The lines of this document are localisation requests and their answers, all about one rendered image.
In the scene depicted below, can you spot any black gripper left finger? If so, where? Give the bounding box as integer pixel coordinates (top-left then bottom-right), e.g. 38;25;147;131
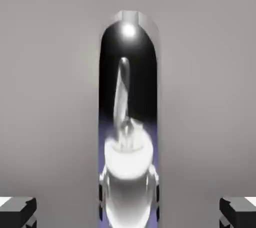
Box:
0;196;38;228

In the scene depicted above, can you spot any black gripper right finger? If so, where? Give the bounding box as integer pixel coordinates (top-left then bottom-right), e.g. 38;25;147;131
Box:
219;196;256;228

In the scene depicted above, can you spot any grey cabinet door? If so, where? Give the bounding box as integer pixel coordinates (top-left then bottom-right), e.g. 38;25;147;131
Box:
0;0;256;228

